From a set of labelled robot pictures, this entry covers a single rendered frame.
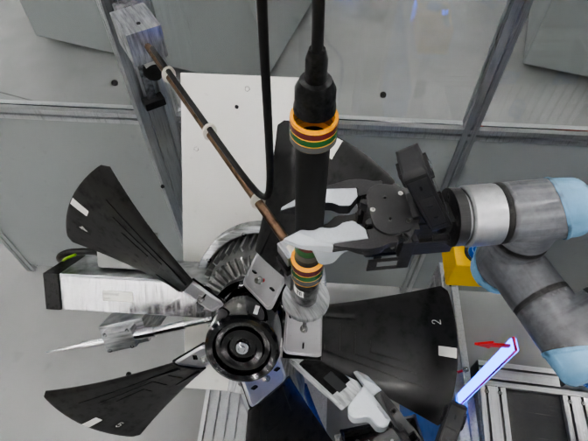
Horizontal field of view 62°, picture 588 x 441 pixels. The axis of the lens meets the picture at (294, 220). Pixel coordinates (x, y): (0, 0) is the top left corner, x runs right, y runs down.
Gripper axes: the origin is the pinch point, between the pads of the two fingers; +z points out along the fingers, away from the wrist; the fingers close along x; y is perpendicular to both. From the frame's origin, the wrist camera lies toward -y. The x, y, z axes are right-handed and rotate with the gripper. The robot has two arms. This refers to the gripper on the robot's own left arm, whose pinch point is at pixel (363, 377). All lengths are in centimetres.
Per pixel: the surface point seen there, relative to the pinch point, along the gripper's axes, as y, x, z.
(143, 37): -1, -24, 69
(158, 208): 12, 63, 101
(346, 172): -12.4, -21.7, 21.3
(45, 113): 26, 16, 115
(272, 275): 3.8, -9.5, 19.3
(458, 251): -35.4, 14.5, 12.2
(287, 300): 4.8, -13.9, 12.5
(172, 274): 17.0, -12.0, 27.6
